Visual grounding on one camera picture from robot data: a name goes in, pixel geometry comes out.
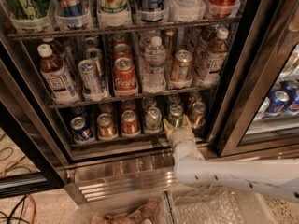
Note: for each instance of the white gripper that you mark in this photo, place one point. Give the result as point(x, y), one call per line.
point(181, 136)

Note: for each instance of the green soda can front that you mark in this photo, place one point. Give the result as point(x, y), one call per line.
point(175, 115)

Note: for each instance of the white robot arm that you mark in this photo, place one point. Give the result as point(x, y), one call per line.
point(275, 178)

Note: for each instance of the silver green can bottom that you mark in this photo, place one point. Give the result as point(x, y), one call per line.
point(153, 120)

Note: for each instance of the gold can bottom right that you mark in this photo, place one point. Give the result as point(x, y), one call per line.
point(197, 114)

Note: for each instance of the gold can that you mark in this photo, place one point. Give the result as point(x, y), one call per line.
point(197, 114)
point(106, 127)

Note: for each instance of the red can bottom front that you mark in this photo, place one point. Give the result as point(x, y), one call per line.
point(129, 123)

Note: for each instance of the gold can middle shelf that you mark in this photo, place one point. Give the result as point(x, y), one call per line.
point(180, 75)

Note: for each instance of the gold can bottom left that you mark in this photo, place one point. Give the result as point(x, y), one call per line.
point(106, 127)

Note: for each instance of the red Coca-Cola can front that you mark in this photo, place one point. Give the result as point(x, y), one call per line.
point(124, 78)

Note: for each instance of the red coca-cola can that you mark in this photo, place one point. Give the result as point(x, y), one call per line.
point(122, 51)
point(124, 78)

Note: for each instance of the fridge right glass door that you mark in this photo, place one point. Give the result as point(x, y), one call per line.
point(263, 57)

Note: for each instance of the fridge glass door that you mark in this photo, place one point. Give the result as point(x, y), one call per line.
point(263, 57)
point(21, 123)

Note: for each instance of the silver can middle front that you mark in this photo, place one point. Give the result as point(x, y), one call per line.
point(92, 84)

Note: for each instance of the blue Pepsi can front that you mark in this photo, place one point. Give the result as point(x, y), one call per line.
point(81, 130)

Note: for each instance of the water bottle top shelf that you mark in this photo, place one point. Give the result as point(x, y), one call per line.
point(186, 10)

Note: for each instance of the fridge left glass door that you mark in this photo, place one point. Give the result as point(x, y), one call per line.
point(21, 123)

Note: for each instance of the Red Bull can top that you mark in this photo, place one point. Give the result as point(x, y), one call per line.
point(71, 0)

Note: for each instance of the green can top left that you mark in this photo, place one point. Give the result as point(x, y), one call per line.
point(28, 2)

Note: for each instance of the clear water bottle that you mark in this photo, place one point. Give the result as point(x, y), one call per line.
point(153, 65)

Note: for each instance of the right clear plastic bin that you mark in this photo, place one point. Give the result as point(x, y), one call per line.
point(217, 205)

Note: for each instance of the clear plastic bin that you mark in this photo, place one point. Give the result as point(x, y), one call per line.
point(129, 208)
point(217, 205)

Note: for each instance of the left clear plastic bin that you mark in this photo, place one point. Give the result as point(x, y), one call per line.
point(129, 208)

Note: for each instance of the tea bottle right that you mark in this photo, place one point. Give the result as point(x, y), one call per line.
point(213, 59)

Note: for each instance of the tea bottle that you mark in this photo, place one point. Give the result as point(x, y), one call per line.
point(213, 59)
point(53, 69)

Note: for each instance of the tea bottle left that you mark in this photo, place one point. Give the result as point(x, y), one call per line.
point(53, 69)

